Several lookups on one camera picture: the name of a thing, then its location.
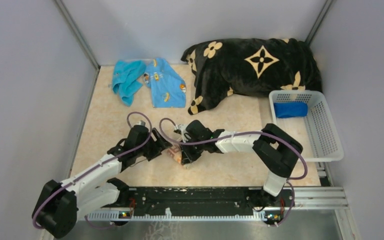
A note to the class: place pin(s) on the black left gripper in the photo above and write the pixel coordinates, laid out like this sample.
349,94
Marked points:
159,145

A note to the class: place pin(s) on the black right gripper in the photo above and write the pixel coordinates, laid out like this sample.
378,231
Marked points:
187,156

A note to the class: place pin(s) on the grey orange printed cloth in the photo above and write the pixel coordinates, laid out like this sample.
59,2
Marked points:
176,153

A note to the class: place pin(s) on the teal small cloth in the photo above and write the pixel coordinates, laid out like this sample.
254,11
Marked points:
125,82

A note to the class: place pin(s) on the dark blue towel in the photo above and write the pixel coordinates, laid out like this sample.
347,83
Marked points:
285,110

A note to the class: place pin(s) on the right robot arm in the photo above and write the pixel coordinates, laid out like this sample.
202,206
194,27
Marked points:
277,149

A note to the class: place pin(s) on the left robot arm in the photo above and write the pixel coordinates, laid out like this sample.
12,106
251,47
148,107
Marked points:
62,204

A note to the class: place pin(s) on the light blue printed towel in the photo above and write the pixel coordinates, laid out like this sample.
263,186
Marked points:
168,89

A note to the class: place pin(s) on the black floral plush blanket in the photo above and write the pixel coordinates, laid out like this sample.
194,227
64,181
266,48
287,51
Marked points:
251,67

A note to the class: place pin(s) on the white plastic basket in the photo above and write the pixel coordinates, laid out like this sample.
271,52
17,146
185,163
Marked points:
316,132

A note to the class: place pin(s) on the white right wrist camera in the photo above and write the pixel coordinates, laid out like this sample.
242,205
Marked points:
180,129

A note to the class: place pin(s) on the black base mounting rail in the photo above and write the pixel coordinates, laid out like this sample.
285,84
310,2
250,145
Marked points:
203,203

